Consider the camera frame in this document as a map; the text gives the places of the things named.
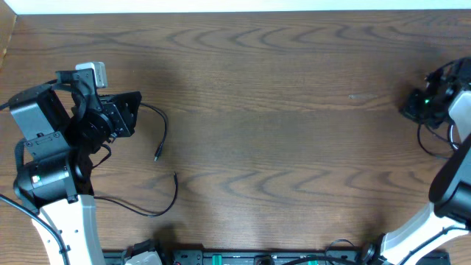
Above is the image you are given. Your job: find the black USB cable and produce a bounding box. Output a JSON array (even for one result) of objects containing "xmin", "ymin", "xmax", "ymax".
[
  {"xmin": 417, "ymin": 123, "xmax": 461, "ymax": 160},
  {"xmin": 91, "ymin": 102, "xmax": 180, "ymax": 218}
]

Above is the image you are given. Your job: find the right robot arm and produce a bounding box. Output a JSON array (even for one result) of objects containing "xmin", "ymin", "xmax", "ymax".
[{"xmin": 359, "ymin": 57, "xmax": 470, "ymax": 264}]

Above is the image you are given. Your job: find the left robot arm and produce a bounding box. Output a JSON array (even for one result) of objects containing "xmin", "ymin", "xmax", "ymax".
[{"xmin": 7, "ymin": 83, "xmax": 141, "ymax": 264}]

